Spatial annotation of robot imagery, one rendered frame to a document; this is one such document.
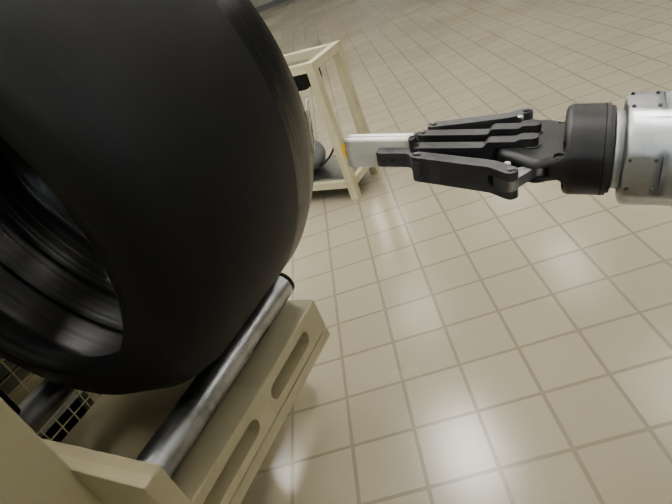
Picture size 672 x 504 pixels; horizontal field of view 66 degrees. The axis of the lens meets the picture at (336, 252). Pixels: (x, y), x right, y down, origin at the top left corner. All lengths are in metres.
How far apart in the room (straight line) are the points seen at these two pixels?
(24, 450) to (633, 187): 0.60
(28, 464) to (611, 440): 1.37
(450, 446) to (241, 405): 1.02
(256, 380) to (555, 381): 1.18
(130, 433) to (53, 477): 0.25
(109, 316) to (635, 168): 0.76
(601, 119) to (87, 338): 0.75
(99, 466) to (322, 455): 1.18
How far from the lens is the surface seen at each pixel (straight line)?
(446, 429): 1.69
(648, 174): 0.46
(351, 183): 2.97
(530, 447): 1.62
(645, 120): 0.46
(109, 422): 0.95
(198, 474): 0.68
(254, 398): 0.72
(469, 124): 0.53
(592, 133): 0.46
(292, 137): 0.59
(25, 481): 0.64
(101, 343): 0.88
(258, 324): 0.75
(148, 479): 0.59
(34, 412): 0.88
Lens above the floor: 1.33
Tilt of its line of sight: 31 degrees down
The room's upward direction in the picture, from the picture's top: 22 degrees counter-clockwise
